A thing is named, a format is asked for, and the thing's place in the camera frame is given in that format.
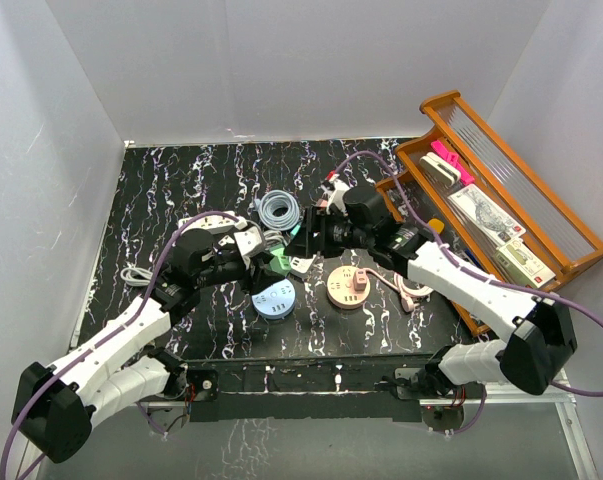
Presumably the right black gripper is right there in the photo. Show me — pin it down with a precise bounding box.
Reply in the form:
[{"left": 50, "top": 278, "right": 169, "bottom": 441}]
[{"left": 285, "top": 207, "right": 373, "bottom": 260}]

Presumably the green cube adapter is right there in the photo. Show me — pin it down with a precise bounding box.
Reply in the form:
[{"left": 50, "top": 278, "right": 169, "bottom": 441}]
[{"left": 270, "top": 245, "right": 291, "bottom": 276}]

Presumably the blue round power strip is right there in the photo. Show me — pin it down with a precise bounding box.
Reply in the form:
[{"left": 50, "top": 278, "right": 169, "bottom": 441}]
[{"left": 251, "top": 279, "right": 296, "bottom": 320}]

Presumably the pink round power strip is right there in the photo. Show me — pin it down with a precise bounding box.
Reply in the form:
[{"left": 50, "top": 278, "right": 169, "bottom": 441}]
[{"left": 327, "top": 266, "right": 370, "bottom": 310}]

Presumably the pink small adapter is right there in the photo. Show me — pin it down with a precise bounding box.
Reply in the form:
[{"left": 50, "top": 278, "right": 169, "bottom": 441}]
[{"left": 352, "top": 269, "right": 369, "bottom": 292}]

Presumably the teal cube adapter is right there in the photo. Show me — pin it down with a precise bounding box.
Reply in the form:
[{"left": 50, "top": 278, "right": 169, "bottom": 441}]
[{"left": 290, "top": 223, "right": 302, "bottom": 237}]

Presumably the yellow cube adapter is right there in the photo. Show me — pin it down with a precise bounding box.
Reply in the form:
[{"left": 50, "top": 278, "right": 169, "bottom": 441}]
[{"left": 427, "top": 218, "right": 445, "bottom": 234}]

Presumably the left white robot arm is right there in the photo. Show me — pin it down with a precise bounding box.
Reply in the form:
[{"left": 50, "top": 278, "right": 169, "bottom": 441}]
[{"left": 12, "top": 226, "right": 283, "bottom": 463}]

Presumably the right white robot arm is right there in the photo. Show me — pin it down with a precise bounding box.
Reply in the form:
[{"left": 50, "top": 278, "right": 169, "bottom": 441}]
[{"left": 285, "top": 187, "right": 577, "bottom": 397}]

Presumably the white slanted power strip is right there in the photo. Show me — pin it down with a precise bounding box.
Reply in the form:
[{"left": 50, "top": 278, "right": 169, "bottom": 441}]
[{"left": 289, "top": 256, "right": 315, "bottom": 279}]

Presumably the white long power strip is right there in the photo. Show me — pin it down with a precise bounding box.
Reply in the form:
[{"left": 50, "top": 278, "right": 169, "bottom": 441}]
[{"left": 177, "top": 211, "right": 242, "bottom": 236}]

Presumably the pink box on shelf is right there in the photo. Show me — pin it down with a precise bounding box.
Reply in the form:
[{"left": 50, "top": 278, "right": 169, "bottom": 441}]
[{"left": 431, "top": 140, "right": 475, "bottom": 186}]

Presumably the wooden shelf rack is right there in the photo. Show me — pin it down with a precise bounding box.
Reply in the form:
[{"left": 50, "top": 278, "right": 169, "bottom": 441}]
[{"left": 373, "top": 89, "right": 603, "bottom": 337}]

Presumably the printed package on shelf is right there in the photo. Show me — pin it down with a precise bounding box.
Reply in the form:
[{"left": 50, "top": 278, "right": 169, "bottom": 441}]
[{"left": 448, "top": 184, "right": 526, "bottom": 247}]

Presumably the green white box on shelf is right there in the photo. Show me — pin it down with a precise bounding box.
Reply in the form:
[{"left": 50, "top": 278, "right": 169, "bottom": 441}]
[{"left": 493, "top": 239, "right": 556, "bottom": 289}]

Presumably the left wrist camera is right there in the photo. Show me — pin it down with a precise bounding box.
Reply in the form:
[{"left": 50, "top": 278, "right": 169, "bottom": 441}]
[{"left": 219, "top": 226, "right": 266, "bottom": 261}]

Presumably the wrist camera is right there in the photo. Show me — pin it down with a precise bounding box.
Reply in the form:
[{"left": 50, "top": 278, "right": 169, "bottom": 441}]
[
  {"left": 321, "top": 171, "right": 350, "bottom": 215},
  {"left": 219, "top": 226, "right": 266, "bottom": 261}
]

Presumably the blue coiled cable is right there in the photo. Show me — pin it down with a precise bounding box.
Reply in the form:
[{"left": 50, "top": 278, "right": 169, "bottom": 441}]
[{"left": 253, "top": 189, "right": 301, "bottom": 233}]

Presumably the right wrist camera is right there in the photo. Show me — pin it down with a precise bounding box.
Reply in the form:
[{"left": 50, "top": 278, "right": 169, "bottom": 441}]
[{"left": 321, "top": 171, "right": 350, "bottom": 215}]

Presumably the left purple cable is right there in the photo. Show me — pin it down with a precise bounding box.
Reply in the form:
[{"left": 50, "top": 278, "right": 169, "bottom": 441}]
[{"left": 0, "top": 212, "right": 247, "bottom": 480}]

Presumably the purple cable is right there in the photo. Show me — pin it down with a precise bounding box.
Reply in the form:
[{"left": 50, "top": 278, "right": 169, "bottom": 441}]
[
  {"left": 325, "top": 151, "right": 603, "bottom": 399},
  {"left": 0, "top": 212, "right": 247, "bottom": 480}
]

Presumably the pink coiled cable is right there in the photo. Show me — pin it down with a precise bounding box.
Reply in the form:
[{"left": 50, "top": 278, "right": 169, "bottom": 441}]
[{"left": 370, "top": 272, "right": 432, "bottom": 315}]

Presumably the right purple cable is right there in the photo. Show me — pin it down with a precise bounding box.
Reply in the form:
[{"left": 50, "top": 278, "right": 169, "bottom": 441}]
[{"left": 325, "top": 151, "right": 603, "bottom": 399}]

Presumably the grey white cable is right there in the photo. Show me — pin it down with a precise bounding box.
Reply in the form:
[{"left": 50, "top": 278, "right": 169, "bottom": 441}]
[{"left": 119, "top": 234, "right": 282, "bottom": 289}]

